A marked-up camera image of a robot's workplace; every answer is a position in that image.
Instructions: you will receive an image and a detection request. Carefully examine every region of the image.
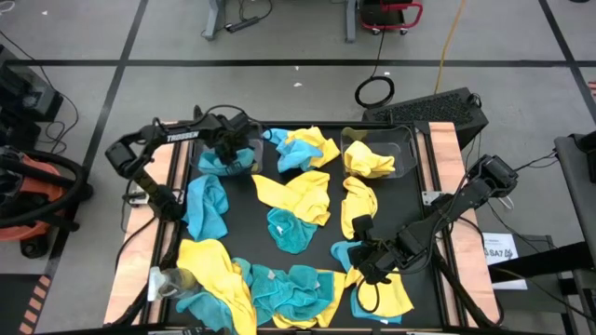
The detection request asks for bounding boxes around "clear plastic basket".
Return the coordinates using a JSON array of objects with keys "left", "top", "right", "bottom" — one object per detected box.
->
[
  {"left": 187, "top": 123, "right": 264, "bottom": 178},
  {"left": 339, "top": 125, "right": 419, "bottom": 181}
]

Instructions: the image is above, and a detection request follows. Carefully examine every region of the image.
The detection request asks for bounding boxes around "blue microfiber towel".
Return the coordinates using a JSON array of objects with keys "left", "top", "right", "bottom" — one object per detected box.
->
[
  {"left": 196, "top": 147, "right": 258, "bottom": 178},
  {"left": 181, "top": 174, "right": 231, "bottom": 242},
  {"left": 174, "top": 257, "right": 255, "bottom": 335},
  {"left": 330, "top": 239, "right": 404, "bottom": 326},
  {"left": 262, "top": 127, "right": 324, "bottom": 174}
]

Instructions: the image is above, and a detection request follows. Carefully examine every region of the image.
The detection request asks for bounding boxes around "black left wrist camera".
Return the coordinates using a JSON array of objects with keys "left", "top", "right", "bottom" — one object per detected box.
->
[{"left": 229, "top": 111, "right": 253, "bottom": 137}]

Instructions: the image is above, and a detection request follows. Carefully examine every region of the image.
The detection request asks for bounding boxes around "black vacuum hose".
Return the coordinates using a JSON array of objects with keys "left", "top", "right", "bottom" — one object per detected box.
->
[{"left": 0, "top": 147, "right": 94, "bottom": 230}]

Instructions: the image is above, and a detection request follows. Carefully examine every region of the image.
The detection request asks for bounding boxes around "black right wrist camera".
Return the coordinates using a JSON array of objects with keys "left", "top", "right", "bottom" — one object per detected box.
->
[{"left": 351, "top": 214, "right": 375, "bottom": 243}]

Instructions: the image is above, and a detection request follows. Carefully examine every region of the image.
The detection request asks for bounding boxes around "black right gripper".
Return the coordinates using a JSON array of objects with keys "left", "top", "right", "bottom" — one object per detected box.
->
[{"left": 347, "top": 231, "right": 412, "bottom": 286}]

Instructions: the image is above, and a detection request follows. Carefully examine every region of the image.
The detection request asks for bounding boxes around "grey desk leg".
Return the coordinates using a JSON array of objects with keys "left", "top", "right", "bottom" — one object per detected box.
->
[
  {"left": 344, "top": 0, "right": 358, "bottom": 44},
  {"left": 202, "top": 0, "right": 228, "bottom": 41}
]

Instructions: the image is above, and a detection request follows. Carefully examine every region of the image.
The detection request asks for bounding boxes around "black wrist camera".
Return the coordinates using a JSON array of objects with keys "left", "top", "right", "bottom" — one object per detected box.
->
[
  {"left": 229, "top": 111, "right": 253, "bottom": 137},
  {"left": 351, "top": 214, "right": 375, "bottom": 243}
]

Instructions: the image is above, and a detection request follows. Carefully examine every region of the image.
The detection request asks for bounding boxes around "red and black cart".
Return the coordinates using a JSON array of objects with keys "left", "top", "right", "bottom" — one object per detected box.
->
[{"left": 359, "top": 0, "right": 425, "bottom": 36}]

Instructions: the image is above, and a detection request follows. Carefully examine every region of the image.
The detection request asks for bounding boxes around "black equipment case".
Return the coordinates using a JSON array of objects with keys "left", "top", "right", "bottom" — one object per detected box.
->
[{"left": 0, "top": 44, "right": 64, "bottom": 150}]

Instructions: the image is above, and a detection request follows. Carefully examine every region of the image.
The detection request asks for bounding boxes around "yellow microfiber towel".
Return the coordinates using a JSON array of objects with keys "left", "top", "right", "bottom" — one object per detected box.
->
[
  {"left": 343, "top": 265, "right": 415, "bottom": 318},
  {"left": 343, "top": 140, "right": 397, "bottom": 180},
  {"left": 251, "top": 169, "right": 332, "bottom": 227},
  {"left": 271, "top": 268, "right": 349, "bottom": 330},
  {"left": 340, "top": 175, "right": 379, "bottom": 241},
  {"left": 175, "top": 238, "right": 258, "bottom": 335},
  {"left": 284, "top": 126, "right": 342, "bottom": 169}
]

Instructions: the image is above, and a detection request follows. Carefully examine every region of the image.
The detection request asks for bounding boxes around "yellow cable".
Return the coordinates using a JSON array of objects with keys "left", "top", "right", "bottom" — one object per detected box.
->
[{"left": 433, "top": 0, "right": 467, "bottom": 95}]

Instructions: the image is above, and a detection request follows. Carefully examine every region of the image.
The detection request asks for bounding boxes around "black metal beam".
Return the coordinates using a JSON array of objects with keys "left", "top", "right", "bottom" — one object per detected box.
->
[{"left": 488, "top": 241, "right": 596, "bottom": 285}]

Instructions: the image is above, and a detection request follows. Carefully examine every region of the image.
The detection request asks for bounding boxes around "black power strip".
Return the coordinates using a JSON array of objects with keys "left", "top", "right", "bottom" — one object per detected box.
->
[{"left": 223, "top": 16, "right": 260, "bottom": 34}]

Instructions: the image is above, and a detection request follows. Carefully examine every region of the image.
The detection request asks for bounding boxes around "grey side table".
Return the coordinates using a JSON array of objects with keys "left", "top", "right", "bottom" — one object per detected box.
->
[{"left": 552, "top": 132, "right": 596, "bottom": 289}]

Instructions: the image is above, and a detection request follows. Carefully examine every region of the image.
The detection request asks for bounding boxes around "black cable conduit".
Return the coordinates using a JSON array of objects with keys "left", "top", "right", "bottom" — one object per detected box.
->
[
  {"left": 430, "top": 218, "right": 502, "bottom": 329},
  {"left": 111, "top": 218, "right": 183, "bottom": 327}
]

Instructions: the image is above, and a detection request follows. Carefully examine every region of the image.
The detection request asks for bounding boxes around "white printed paper sheet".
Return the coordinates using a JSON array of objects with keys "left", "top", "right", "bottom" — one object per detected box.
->
[{"left": 481, "top": 231, "right": 529, "bottom": 291}]

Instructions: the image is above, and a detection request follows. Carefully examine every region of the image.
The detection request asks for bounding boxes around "wooden table side board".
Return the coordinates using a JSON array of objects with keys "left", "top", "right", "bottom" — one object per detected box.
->
[
  {"left": 427, "top": 121, "right": 503, "bottom": 328},
  {"left": 102, "top": 121, "right": 181, "bottom": 326}
]

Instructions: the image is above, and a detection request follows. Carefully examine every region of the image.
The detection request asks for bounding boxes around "black aluminium table frame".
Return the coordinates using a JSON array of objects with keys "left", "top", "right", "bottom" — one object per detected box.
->
[{"left": 139, "top": 104, "right": 467, "bottom": 335}]

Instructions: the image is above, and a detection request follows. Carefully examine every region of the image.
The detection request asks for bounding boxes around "black coiled cable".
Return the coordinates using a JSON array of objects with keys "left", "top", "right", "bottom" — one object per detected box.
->
[{"left": 353, "top": 18, "right": 397, "bottom": 110}]

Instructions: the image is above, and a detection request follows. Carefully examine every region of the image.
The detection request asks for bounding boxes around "teal microfiber towel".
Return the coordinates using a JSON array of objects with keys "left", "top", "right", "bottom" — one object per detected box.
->
[
  {"left": 250, "top": 263, "right": 335, "bottom": 327},
  {"left": 265, "top": 207, "right": 318, "bottom": 255}
]

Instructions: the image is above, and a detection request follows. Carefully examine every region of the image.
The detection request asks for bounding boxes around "orange shop vacuum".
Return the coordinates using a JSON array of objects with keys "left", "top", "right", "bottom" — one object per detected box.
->
[{"left": 0, "top": 153, "right": 64, "bottom": 243}]

